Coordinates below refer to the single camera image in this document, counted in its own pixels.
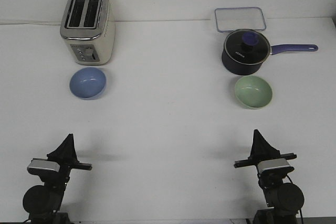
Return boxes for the glass pot lid blue knob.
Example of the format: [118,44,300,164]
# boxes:
[224,29,271,65]

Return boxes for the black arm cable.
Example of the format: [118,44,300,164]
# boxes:
[287,174,304,224]

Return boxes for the silver two-slot toaster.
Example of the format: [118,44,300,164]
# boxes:
[60,0,116,66]

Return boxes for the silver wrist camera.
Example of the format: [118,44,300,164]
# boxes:
[27,158,60,175]
[257,158,294,174]

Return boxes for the blue bowl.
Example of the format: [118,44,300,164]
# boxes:
[69,67,107,100]

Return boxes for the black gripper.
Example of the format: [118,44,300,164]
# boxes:
[47,133,92,182]
[234,129,296,182]

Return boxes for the dark blue saucepan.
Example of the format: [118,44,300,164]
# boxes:
[222,44,319,76]

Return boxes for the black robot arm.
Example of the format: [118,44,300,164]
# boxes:
[234,129,305,223]
[23,133,92,223]

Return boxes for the green bowl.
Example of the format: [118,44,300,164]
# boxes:
[234,76,273,109]

